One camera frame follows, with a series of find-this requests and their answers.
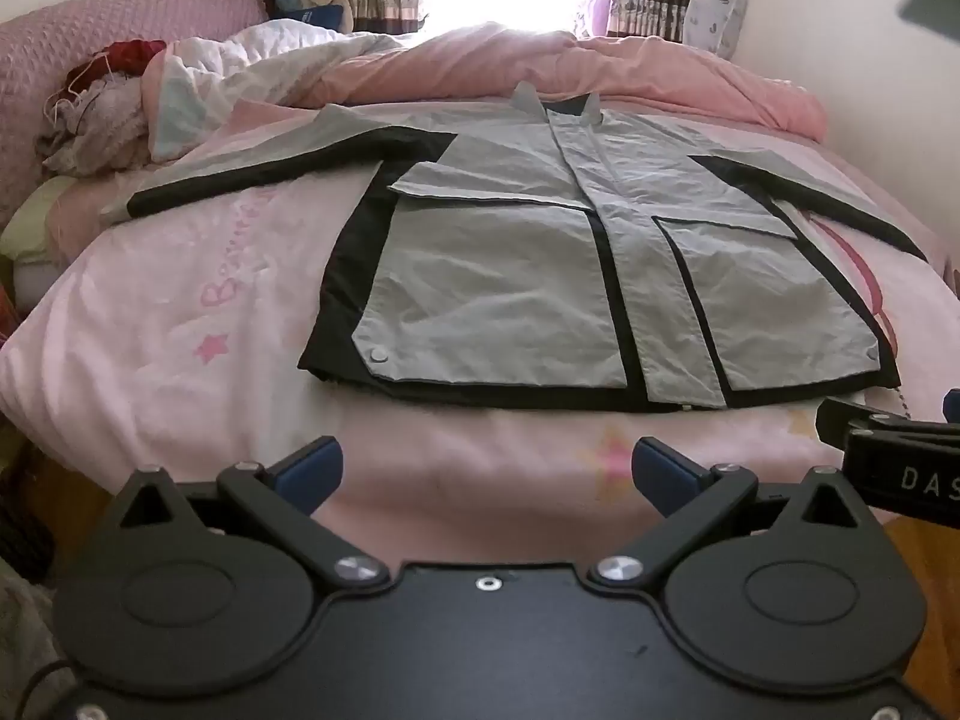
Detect red cloth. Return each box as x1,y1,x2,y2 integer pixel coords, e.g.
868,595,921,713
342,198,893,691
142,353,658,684
66,37,167,95

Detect white patterned pillow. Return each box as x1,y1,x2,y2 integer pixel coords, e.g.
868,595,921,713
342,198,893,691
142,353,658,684
685,0,751,59

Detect light green pillow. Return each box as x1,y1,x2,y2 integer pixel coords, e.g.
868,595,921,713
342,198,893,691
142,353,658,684
0,176,77,265

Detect dark blue cloth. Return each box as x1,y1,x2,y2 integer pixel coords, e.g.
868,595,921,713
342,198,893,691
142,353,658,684
287,6,346,35

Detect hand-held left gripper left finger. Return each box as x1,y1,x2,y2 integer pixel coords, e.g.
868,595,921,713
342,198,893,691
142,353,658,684
109,435,392,593

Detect grey and black jacket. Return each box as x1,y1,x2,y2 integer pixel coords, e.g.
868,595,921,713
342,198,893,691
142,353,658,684
101,82,931,415

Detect pink duvet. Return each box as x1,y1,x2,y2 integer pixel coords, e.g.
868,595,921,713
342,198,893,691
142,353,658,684
300,21,827,145

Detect purple cloth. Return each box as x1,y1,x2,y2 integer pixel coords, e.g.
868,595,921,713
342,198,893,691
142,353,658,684
576,0,617,36

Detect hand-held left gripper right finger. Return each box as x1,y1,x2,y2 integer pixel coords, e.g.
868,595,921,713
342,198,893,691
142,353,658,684
585,435,881,593

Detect pink printed blanket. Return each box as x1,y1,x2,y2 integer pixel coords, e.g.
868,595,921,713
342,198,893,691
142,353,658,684
0,97,960,541

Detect grey crumpled clothes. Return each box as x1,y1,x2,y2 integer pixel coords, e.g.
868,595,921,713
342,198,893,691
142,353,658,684
39,75,162,179

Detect white quilted comforter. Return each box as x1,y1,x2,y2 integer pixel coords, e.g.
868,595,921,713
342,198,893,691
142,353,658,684
142,19,421,164

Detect pink quilted pillow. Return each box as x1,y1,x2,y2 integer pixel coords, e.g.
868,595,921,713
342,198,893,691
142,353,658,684
0,0,269,226

